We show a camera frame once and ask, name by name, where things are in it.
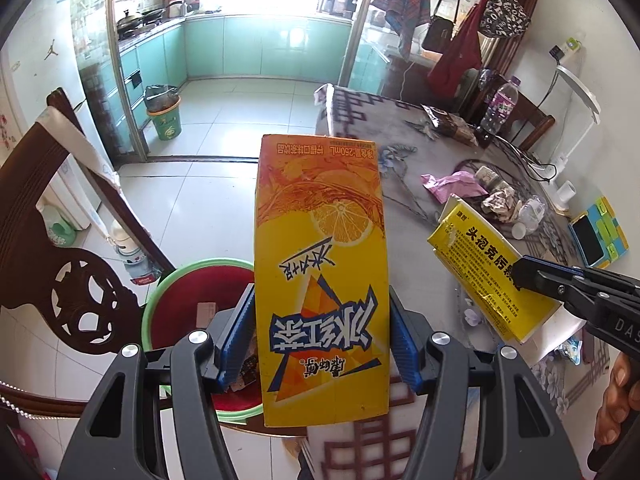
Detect teal base cabinets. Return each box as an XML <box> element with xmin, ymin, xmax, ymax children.
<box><xmin>82</xmin><ymin>15</ymin><xmax>391</xmax><ymax>161</ymax></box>

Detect pink wrapper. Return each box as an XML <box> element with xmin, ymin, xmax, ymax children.
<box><xmin>421</xmin><ymin>171</ymin><xmax>488</xmax><ymax>204</ymax></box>

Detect black white lettered bag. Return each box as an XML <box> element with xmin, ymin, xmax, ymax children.
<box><xmin>479</xmin><ymin>0</ymin><xmax>532</xmax><ymax>40</ymax></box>

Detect small clear jar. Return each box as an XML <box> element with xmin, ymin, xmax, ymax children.
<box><xmin>475</xmin><ymin>165</ymin><xmax>503</xmax><ymax>188</ymax></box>

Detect white jug green label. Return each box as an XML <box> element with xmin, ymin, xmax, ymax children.
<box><xmin>40</xmin><ymin>203</ymin><xmax>77</xmax><ymax>247</ymax></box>

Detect red basin green rim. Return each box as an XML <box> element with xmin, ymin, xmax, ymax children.
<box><xmin>141</xmin><ymin>258</ymin><xmax>266</xmax><ymax>418</ymax></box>

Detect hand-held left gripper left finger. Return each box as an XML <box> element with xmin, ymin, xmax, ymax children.
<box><xmin>62</xmin><ymin>282</ymin><xmax>257</xmax><ymax>480</ymax></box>

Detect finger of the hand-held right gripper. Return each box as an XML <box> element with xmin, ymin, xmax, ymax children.
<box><xmin>525</xmin><ymin>256</ymin><xmax>640</xmax><ymax>301</ymax></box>
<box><xmin>512</xmin><ymin>259</ymin><xmax>608</xmax><ymax>318</ymax></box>

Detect white refrigerator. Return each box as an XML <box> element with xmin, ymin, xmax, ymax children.
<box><xmin>0</xmin><ymin>0</ymin><xmax>101</xmax><ymax>233</ymax></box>

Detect white desk lamp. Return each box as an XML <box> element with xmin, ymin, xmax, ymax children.
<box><xmin>552</xmin><ymin>64</ymin><xmax>601</xmax><ymax>208</ymax></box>

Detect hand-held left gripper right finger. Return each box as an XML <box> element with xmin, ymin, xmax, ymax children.
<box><xmin>390</xmin><ymin>286</ymin><xmax>572</xmax><ymax>480</ymax></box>

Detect green trash bin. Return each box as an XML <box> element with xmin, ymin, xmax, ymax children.
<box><xmin>144</xmin><ymin>84</ymin><xmax>183</xmax><ymax>142</ymax></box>

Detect small clear plastic bottle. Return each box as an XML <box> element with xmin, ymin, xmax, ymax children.
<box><xmin>517</xmin><ymin>195</ymin><xmax>548</xmax><ymax>233</ymax></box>

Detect colourful phone case box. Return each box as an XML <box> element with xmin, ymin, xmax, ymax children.
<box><xmin>570</xmin><ymin>195</ymin><xmax>630</xmax><ymax>268</ymax></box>

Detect black shoulder bag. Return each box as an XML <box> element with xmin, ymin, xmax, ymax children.
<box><xmin>421</xmin><ymin>15</ymin><xmax>453</xmax><ymax>52</ymax></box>

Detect purple label plastic bottle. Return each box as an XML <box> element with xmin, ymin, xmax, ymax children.
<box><xmin>480</xmin><ymin>76</ymin><xmax>521</xmax><ymax>148</ymax></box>

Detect dark red garment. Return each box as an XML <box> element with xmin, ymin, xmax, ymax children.
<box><xmin>426</xmin><ymin>5</ymin><xmax>483</xmax><ymax>93</ymax></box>

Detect plaid cloth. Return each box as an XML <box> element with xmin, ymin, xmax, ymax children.
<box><xmin>372</xmin><ymin>0</ymin><xmax>431</xmax><ymax>61</ymax></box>

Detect clear jug red label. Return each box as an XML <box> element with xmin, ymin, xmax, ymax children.
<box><xmin>125</xmin><ymin>252</ymin><xmax>163</xmax><ymax>286</ymax></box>

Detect yellow medicine box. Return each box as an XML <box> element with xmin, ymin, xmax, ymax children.
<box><xmin>427</xmin><ymin>195</ymin><xmax>561</xmax><ymax>343</ymax></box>

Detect dark snack bag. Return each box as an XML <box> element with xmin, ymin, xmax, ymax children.
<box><xmin>420</xmin><ymin>105</ymin><xmax>481</xmax><ymax>146</ymax></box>

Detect crumpled foil wrapper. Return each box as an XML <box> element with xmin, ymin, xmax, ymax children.
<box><xmin>481</xmin><ymin>184</ymin><xmax>523</xmax><ymax>222</ymax></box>

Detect yellow orange drink carton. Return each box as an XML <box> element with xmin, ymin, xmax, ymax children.
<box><xmin>252</xmin><ymin>133</ymin><xmax>391</xmax><ymax>428</ymax></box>

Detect dark carved wooden chair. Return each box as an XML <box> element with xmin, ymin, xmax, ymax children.
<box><xmin>0</xmin><ymin>87</ymin><xmax>176</xmax><ymax>421</ymax></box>

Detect person's right hand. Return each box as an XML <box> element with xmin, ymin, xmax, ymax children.
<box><xmin>594</xmin><ymin>350</ymin><xmax>640</xmax><ymax>446</ymax></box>

